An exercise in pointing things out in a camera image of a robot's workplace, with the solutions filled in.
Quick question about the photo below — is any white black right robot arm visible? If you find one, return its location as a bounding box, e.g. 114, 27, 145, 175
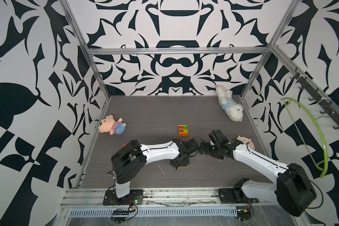
199, 130, 317, 217

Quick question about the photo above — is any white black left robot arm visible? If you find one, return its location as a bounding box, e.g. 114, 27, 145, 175
110, 138, 199, 199

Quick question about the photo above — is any white plush dog blue shirt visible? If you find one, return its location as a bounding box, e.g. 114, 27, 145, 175
216, 85, 244, 122

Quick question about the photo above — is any pink plush pig toy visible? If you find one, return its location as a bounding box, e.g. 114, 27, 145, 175
98, 115, 127, 135

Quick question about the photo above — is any green plastic hoop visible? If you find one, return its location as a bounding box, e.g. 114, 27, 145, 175
281, 97, 329, 179

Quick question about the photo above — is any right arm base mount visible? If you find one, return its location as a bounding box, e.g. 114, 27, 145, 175
218, 178, 259, 204

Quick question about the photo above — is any white slotted cable duct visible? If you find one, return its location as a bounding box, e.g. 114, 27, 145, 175
69, 206, 237, 218

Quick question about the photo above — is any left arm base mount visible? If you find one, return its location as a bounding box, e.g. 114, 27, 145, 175
103, 188, 144, 206

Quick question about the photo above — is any black wall hook rack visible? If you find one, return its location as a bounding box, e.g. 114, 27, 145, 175
290, 67, 339, 130

